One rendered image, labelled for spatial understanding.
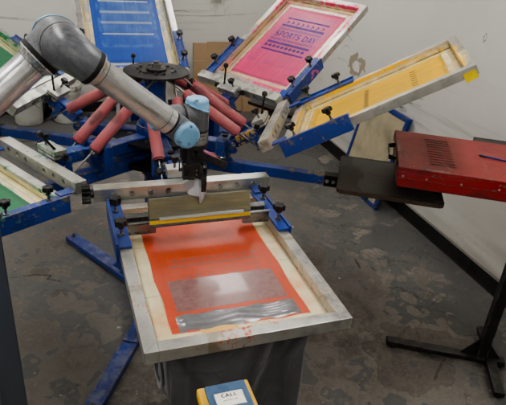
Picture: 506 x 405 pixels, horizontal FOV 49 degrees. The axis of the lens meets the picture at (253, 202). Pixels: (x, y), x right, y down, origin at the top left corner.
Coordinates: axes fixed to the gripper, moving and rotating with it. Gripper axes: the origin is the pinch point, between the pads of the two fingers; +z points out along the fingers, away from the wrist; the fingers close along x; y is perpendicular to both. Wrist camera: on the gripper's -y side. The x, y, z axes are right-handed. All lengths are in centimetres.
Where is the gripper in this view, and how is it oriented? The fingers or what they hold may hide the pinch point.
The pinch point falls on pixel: (201, 196)
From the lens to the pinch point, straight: 191.8
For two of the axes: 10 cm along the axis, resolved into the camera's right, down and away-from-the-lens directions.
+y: -9.4, 0.9, -3.2
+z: -0.7, 8.9, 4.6
